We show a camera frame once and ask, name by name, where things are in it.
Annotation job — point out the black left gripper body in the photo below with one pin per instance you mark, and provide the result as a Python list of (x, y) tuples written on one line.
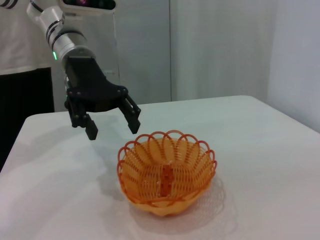
[(87, 85)]

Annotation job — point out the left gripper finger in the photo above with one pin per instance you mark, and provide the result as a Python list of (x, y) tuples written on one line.
[(132, 117), (82, 117)]

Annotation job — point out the orange woven plastic basket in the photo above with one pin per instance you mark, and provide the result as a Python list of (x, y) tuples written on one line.
[(165, 182)]

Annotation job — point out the white and black robot torso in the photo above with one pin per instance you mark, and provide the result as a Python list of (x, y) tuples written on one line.
[(22, 87)]

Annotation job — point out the white robot head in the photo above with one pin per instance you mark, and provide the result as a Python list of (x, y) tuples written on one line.
[(87, 6)]

